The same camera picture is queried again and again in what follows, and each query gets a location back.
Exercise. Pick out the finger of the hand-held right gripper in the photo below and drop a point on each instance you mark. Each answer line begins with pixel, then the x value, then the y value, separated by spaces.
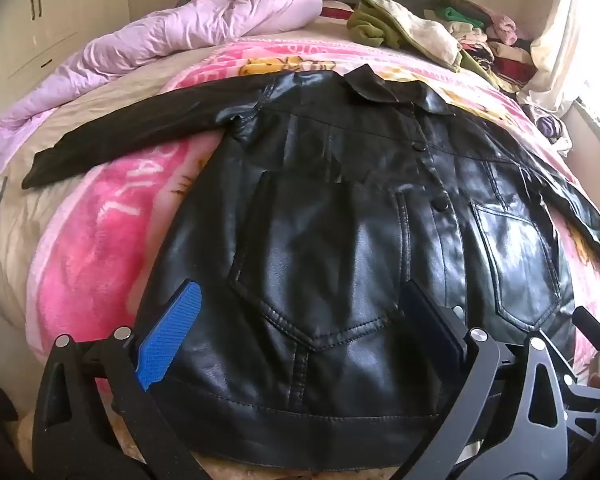
pixel 597 335
pixel 592 405

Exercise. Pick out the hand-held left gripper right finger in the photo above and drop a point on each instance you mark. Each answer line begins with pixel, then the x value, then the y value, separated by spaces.
pixel 437 327

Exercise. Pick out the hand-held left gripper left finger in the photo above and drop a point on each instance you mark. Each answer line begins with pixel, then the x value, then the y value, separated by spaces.
pixel 172 327

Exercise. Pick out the black leather jacket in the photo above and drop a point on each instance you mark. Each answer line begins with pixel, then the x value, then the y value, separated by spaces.
pixel 330 235

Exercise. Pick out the pile of folded clothes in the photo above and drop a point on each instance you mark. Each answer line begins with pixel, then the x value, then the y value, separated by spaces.
pixel 500 55

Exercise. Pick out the pink printed blanket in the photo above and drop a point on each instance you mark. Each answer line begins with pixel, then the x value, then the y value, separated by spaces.
pixel 105 240

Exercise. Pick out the lilac duvet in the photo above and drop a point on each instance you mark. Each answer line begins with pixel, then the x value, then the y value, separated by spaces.
pixel 155 35

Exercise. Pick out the cream curtain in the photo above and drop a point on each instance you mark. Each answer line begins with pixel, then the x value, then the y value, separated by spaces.
pixel 560 35

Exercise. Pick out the green and cream fleece blanket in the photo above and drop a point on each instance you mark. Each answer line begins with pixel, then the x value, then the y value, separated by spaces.
pixel 375 25

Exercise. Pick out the white wardrobe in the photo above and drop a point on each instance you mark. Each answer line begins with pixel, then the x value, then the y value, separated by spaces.
pixel 55 10

